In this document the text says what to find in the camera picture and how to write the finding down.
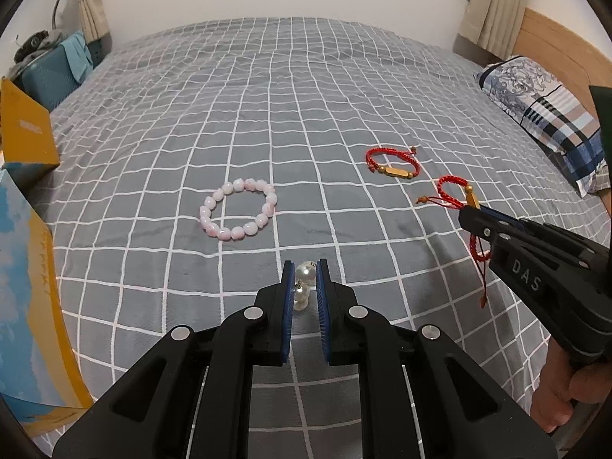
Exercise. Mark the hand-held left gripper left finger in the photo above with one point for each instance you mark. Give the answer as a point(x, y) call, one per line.
point(287, 311)

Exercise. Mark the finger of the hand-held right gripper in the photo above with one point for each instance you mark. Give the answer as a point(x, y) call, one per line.
point(480, 224)
point(504, 217)

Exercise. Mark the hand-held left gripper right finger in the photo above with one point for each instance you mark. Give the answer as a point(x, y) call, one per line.
point(322, 311)

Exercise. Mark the white pearl earring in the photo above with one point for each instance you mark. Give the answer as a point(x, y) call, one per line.
point(304, 272)

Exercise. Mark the blue and yellow cardboard box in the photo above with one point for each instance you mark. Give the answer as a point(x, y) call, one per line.
point(28, 306)

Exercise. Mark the person's right hand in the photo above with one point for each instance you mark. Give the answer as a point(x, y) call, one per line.
point(554, 382)

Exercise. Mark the patterned blue plaid pillow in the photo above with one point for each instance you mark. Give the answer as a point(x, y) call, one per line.
point(540, 100)

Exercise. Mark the dark green flat object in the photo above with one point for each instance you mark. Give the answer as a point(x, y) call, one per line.
point(603, 124)

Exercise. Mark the wooden headboard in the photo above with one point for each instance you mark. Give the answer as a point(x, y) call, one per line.
point(559, 43)

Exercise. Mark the beige curtain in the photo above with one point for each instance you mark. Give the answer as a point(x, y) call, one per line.
point(93, 5)
point(495, 5)

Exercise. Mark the teal cloth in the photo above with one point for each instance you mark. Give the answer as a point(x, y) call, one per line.
point(76, 57)

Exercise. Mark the teal suitcase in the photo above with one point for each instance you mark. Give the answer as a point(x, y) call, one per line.
point(48, 79)

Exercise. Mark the dark clutter pile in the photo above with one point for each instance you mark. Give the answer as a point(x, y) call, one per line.
point(38, 43)

